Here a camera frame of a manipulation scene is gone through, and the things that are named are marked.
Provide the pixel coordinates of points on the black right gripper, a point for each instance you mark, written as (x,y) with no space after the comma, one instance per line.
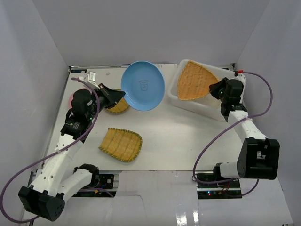
(214,88)

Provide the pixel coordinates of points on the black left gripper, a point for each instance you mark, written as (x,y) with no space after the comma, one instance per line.
(106,96)

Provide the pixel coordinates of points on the orange fan-shaped woven plate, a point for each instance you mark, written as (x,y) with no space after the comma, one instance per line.
(194,81)

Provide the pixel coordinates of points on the blue bear plate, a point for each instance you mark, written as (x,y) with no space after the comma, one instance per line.
(144,85)

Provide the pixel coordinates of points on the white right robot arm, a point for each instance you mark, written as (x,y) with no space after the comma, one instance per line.
(258,157)

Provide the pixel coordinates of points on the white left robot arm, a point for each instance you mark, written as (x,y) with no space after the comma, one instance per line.
(48,192)

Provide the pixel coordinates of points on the white plastic bin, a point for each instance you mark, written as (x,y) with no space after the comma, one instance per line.
(207,106)

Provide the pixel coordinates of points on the round green-rimmed woven plate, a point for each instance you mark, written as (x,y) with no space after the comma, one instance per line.
(119,108)

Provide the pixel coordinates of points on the pink plate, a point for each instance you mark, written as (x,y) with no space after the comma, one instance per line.
(69,101)

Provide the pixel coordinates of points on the blue label sticker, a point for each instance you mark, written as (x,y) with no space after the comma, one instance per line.
(78,71)

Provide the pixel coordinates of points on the green-rimmed fan woven plate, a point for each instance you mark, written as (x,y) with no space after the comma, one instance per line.
(121,144)

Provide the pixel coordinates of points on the printed paper sheet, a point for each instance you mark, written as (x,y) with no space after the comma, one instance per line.
(165,65)

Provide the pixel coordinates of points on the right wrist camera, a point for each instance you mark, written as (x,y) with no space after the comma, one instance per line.
(240,73)

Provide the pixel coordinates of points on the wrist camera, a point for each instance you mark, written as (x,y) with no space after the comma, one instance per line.
(240,73)
(90,79)

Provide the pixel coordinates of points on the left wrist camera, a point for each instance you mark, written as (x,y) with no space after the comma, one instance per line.
(90,79)

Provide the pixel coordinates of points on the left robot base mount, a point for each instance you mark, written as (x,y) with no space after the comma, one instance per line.
(105,187)

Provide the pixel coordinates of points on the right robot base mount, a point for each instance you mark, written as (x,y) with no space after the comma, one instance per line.
(227,190)

